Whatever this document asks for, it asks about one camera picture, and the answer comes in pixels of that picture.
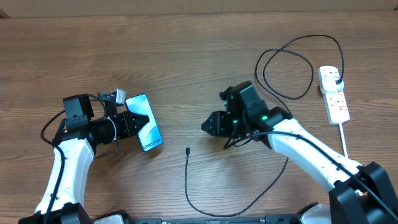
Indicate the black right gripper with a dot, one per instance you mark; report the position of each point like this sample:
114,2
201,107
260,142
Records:
220,119

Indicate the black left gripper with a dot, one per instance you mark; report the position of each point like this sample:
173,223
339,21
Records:
129,129

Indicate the blue screen Galaxy smartphone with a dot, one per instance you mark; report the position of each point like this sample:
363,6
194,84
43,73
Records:
148,131

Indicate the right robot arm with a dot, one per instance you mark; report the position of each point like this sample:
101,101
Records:
357,193

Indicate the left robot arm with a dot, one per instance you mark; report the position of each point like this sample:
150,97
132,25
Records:
90,121

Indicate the white charger plug adapter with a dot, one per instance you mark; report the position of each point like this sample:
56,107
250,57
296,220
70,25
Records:
330,85

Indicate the white power strip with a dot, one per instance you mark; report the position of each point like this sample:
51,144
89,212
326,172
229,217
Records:
335,103

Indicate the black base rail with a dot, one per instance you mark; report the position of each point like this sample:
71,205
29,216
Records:
268,219

